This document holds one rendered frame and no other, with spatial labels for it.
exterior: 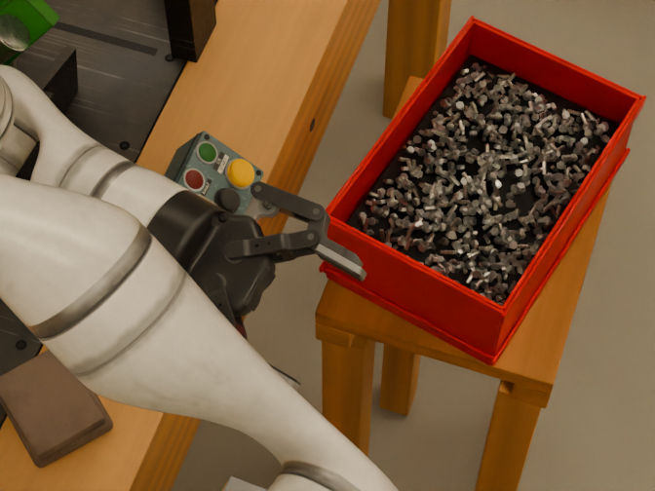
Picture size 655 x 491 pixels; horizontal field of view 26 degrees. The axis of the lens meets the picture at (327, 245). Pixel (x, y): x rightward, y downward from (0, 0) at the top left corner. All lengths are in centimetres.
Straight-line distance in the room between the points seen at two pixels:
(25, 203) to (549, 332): 80
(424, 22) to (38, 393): 126
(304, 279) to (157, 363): 162
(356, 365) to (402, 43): 99
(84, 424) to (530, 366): 47
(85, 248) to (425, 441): 155
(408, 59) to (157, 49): 97
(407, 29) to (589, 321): 58
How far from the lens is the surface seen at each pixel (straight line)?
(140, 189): 104
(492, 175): 149
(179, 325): 84
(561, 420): 236
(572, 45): 279
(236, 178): 143
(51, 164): 107
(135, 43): 159
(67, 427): 132
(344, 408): 169
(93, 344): 83
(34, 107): 109
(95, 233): 82
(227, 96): 154
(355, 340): 155
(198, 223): 102
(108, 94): 155
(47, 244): 81
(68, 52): 152
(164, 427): 136
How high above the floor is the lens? 211
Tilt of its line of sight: 58 degrees down
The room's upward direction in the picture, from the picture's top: straight up
